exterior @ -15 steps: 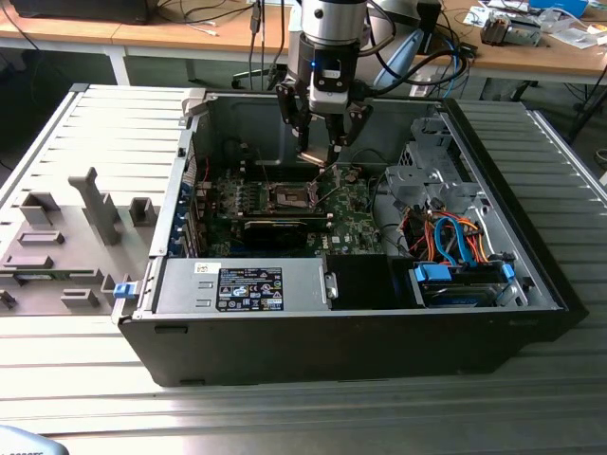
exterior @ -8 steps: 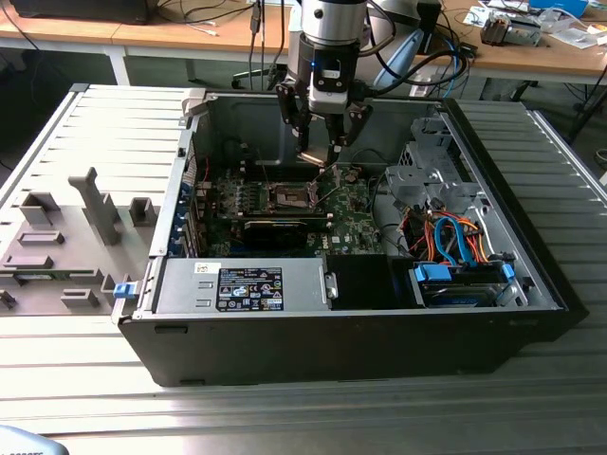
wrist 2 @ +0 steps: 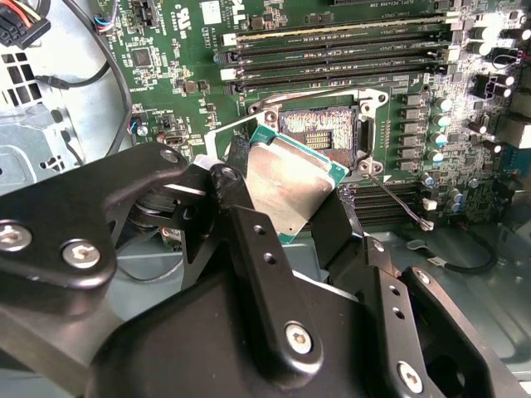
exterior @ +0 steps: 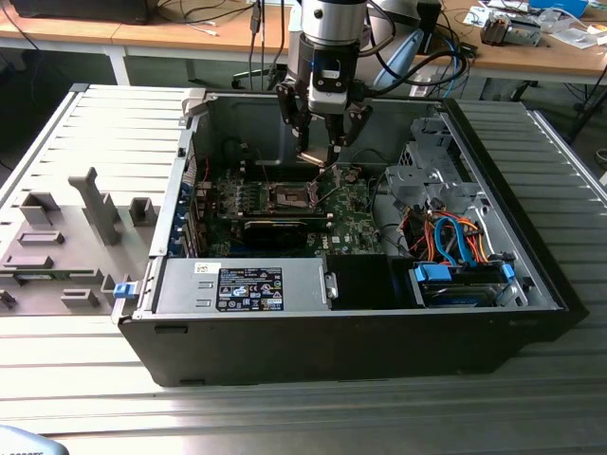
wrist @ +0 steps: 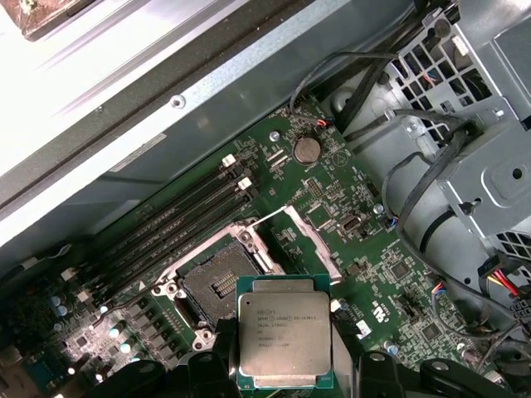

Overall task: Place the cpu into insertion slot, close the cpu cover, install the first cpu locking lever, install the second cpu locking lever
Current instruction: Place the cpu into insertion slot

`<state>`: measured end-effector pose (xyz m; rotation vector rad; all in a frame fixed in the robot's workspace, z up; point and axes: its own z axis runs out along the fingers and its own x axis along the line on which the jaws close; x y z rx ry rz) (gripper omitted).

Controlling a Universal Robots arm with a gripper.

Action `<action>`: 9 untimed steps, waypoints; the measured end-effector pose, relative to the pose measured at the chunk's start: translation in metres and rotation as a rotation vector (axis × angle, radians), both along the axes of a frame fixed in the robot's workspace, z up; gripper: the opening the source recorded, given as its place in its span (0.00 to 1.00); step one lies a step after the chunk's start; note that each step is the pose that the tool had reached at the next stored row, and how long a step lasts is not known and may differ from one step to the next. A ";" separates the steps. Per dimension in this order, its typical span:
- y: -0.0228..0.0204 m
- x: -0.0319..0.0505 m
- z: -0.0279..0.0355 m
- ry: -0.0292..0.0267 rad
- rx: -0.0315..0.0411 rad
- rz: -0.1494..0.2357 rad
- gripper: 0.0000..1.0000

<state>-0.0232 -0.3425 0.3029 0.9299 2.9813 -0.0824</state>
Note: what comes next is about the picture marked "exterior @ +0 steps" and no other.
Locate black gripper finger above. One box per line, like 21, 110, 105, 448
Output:
325, 104, 374, 162
276, 81, 314, 154

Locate metal socket cover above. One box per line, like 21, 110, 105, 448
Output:
309, 164, 342, 204

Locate silver CPU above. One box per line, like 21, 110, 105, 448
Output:
296, 149, 333, 168

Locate metal locking lever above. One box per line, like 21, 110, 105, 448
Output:
255, 149, 274, 191

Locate CPU socket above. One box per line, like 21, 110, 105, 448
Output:
264, 179, 322, 213

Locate metal CPU cooler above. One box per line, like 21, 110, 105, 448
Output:
479, 11, 545, 48

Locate black chair base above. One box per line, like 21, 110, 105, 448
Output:
230, 65, 285, 92

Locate silver drive cage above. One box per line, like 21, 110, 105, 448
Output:
382, 163, 481, 213

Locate pale blue teach pendant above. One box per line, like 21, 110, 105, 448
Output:
374, 30, 426, 89

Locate green motherboard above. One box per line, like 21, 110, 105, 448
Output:
201, 160, 386, 261

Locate black upright box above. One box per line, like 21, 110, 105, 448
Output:
416, 0, 443, 54

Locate black graphics card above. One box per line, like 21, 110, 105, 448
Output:
240, 216, 310, 251

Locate wooden desk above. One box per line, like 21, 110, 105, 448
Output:
378, 0, 607, 96
0, 0, 304, 86

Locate blue disk carrier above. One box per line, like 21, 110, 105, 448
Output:
410, 262, 518, 309

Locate hard disk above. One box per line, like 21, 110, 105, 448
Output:
419, 279, 503, 309

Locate silver power supply unit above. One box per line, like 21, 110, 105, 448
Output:
152, 257, 329, 315

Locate black flat box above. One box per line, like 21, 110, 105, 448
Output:
9, 0, 154, 26

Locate black PC case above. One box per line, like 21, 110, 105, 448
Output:
111, 88, 590, 388

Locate blue box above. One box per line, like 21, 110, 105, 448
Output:
527, 0, 590, 15

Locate clear plastic bag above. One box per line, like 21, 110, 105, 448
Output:
552, 26, 602, 51

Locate grey parts rack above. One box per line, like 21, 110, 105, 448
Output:
0, 165, 161, 318

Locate green RAM stick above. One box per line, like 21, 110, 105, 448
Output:
12, 271, 68, 282

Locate grey rounded device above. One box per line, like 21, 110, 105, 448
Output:
0, 424, 71, 455

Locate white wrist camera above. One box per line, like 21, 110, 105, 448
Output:
306, 56, 355, 115

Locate black camera cable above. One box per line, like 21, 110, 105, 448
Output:
355, 51, 470, 99

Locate silver metal bracket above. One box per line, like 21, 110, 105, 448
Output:
408, 116, 455, 154

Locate grey case corner bracket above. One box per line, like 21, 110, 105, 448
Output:
181, 87, 211, 118

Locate black plastic duct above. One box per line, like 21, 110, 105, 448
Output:
326, 254, 413, 312

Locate blue disk wire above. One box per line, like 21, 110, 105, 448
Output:
432, 213, 471, 267

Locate orange power wires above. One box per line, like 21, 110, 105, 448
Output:
405, 211, 490, 263

